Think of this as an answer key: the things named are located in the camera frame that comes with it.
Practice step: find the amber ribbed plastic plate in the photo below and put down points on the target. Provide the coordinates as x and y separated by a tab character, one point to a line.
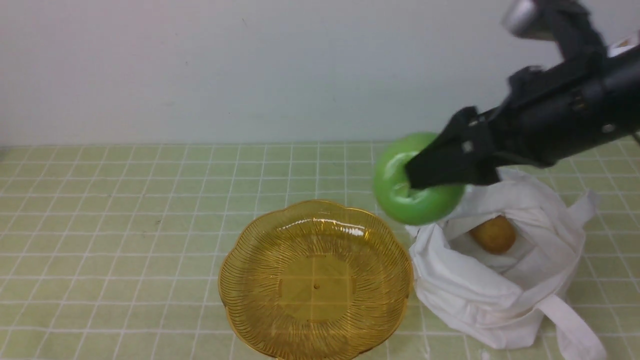
316	280

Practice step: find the green apple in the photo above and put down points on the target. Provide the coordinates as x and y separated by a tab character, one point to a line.
392	191

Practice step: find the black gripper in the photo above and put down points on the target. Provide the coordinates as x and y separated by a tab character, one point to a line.
548	115

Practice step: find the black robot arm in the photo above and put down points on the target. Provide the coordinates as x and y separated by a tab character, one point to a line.
622	111

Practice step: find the brown round fruit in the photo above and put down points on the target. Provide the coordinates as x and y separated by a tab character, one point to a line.
495	236

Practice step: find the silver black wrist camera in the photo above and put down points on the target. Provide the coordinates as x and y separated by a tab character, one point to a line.
564	22

